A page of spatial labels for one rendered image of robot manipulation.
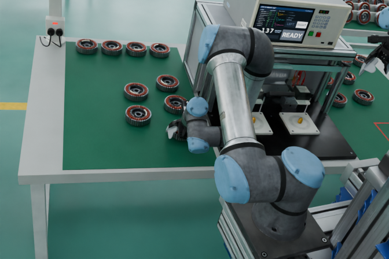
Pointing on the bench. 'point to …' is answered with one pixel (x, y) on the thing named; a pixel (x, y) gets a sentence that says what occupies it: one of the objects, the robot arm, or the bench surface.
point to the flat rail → (316, 67)
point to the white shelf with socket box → (57, 27)
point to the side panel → (190, 53)
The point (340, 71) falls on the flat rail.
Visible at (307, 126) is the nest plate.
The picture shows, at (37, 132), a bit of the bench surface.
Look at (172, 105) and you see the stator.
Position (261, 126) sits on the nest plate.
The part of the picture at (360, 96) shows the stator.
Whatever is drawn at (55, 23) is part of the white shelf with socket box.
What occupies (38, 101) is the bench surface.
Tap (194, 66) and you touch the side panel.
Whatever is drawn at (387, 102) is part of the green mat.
